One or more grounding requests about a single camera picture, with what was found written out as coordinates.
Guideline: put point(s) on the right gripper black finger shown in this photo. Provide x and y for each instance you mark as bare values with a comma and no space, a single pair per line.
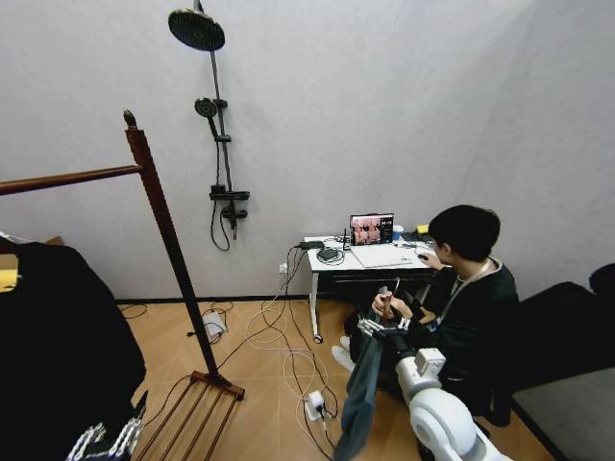
405,322
371,328

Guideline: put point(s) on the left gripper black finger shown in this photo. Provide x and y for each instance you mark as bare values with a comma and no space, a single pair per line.
127,434
86,439

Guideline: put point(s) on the wooden clothes hanger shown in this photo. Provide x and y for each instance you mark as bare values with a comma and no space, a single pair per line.
383,307

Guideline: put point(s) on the grey-teal garment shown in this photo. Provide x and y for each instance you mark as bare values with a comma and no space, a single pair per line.
362,384

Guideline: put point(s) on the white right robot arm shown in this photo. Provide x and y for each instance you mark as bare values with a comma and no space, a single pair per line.
442,422

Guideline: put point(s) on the white laptop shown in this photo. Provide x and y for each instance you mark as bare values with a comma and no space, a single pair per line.
379,257

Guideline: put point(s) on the white desk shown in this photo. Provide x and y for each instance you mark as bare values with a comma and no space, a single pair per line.
336,265

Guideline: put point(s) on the person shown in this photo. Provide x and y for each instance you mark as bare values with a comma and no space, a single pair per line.
480,307

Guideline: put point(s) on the black router with antenna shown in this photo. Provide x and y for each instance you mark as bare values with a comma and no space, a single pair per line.
330,255

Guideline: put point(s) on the blue and white cup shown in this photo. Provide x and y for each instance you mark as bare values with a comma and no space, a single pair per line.
398,236

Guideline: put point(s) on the white power strip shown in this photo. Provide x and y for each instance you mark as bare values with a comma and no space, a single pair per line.
317,404

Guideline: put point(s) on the yellow sponge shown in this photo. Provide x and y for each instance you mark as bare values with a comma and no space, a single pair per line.
422,229

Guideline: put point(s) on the black power adapter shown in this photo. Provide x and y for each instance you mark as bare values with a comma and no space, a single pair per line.
312,245

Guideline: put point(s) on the large black fabric mass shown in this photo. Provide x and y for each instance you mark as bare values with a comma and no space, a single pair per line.
57,336

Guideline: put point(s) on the grey floor box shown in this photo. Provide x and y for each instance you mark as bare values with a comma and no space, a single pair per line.
214,327

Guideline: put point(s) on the black cloth covered furniture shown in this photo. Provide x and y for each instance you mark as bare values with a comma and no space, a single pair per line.
557,326

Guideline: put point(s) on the yellow object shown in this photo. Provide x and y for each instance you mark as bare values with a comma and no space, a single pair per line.
9,281

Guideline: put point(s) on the black shower mixer tap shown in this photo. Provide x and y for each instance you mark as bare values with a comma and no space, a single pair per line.
229,195

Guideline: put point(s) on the cardboard box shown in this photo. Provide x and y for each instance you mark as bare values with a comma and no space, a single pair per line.
54,240

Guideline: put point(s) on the brown wooden clothes rack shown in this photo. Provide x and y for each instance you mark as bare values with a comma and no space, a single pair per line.
163,216

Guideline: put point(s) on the black hand shower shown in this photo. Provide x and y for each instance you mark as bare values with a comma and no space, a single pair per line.
205,106

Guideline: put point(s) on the round black shower head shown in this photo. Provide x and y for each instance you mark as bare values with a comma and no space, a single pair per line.
196,29

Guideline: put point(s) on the white wall socket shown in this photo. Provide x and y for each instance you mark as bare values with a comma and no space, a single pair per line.
283,268

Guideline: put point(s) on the black shower rail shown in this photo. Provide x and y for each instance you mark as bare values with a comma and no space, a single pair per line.
217,86

